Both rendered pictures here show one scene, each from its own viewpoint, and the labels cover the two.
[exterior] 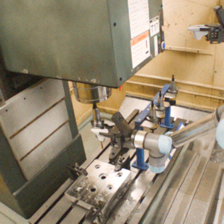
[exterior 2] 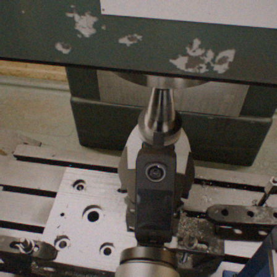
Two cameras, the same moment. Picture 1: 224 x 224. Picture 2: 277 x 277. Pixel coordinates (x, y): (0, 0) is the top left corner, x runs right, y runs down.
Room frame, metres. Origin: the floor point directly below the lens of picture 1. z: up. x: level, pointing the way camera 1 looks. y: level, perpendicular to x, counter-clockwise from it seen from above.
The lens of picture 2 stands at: (0.77, -0.20, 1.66)
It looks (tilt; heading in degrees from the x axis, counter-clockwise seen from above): 51 degrees down; 63
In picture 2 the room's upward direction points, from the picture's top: straight up
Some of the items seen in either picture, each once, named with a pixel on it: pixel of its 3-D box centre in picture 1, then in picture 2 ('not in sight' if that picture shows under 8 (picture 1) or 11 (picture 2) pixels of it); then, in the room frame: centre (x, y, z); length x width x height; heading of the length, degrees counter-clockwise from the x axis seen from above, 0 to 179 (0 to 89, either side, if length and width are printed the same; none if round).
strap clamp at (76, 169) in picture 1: (78, 172); not in sight; (0.97, 0.22, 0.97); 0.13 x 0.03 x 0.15; 55
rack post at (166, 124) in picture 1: (167, 108); not in sight; (1.40, -0.39, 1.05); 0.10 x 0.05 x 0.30; 55
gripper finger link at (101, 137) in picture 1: (100, 135); (135, 155); (0.90, 0.06, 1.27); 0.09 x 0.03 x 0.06; 71
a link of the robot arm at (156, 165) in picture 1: (158, 158); not in sight; (0.80, -0.19, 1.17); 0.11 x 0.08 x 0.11; 145
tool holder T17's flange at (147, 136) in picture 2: (97, 122); (159, 126); (0.94, 0.07, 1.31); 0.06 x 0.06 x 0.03
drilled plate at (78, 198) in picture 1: (98, 185); (114, 222); (0.87, 0.11, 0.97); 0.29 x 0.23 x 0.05; 145
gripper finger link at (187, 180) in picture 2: not in sight; (176, 177); (0.92, -0.01, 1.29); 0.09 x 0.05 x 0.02; 44
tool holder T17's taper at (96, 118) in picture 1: (96, 114); (161, 103); (0.94, 0.07, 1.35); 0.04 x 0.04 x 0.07
